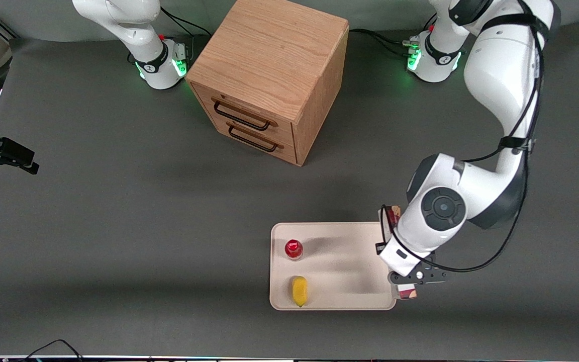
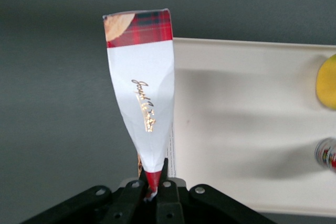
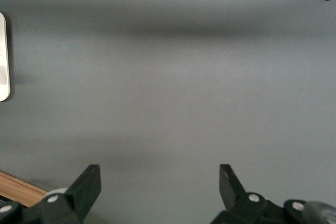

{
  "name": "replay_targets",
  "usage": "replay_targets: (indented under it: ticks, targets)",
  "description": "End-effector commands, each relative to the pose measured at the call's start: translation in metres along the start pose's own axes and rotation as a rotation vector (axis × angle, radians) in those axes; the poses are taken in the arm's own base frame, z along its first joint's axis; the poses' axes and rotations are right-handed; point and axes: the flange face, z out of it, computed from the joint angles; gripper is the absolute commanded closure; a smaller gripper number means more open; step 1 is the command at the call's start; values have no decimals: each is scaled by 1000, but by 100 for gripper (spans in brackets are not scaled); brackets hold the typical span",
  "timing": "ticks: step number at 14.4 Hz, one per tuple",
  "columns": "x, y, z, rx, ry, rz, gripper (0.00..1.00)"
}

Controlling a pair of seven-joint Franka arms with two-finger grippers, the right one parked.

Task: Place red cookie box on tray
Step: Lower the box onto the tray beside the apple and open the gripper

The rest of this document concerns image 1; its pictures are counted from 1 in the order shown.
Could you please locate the red cookie box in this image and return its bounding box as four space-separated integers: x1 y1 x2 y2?
389 204 419 301

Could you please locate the beige plastic tray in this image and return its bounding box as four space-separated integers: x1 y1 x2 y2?
269 222 397 311

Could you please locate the red capped small bottle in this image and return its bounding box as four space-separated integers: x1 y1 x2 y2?
284 239 304 260

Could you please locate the wooden drawer front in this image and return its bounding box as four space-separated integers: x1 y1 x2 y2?
191 83 296 148
203 111 298 166

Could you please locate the wooden drawer cabinet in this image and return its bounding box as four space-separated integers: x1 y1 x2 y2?
185 0 350 167

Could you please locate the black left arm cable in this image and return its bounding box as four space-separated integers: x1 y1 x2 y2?
379 0 545 274

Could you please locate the thin black table edge cable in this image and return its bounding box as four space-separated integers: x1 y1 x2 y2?
22 339 85 361

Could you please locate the black metal drawer handle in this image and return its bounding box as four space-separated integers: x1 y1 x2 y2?
212 99 276 132
227 124 283 153

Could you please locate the black right base cable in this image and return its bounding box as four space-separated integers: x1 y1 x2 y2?
160 7 213 38

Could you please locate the black base cable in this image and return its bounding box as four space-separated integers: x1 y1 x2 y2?
348 28 412 57
160 7 213 38

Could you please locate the black left base cable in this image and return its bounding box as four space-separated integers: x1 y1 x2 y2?
348 28 412 57

